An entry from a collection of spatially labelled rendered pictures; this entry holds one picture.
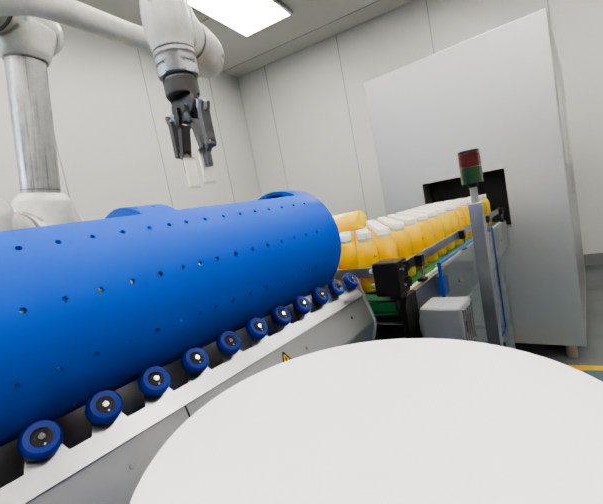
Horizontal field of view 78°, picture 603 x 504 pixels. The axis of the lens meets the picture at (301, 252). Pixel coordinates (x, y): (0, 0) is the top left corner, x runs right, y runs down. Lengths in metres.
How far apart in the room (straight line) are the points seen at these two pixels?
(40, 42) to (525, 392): 1.36
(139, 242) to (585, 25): 5.03
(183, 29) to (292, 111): 4.89
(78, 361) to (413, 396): 0.41
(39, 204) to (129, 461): 0.85
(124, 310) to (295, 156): 5.24
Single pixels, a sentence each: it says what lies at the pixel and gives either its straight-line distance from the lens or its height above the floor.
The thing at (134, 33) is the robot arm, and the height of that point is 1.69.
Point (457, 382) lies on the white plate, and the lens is 0.28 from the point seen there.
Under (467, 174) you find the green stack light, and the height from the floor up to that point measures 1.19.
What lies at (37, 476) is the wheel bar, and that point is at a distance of 0.59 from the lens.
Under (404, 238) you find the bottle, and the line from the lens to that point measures 1.24.
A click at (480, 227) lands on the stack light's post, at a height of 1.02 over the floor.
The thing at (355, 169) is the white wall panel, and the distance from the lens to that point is 5.31.
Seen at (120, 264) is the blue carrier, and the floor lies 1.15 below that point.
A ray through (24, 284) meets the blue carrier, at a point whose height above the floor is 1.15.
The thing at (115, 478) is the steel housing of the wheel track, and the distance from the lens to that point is 0.61.
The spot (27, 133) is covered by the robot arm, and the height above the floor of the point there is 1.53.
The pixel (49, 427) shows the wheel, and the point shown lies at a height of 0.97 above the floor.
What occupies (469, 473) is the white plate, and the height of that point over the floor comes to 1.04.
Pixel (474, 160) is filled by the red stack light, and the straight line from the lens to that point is 1.26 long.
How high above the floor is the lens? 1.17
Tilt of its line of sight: 6 degrees down
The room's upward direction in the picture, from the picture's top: 11 degrees counter-clockwise
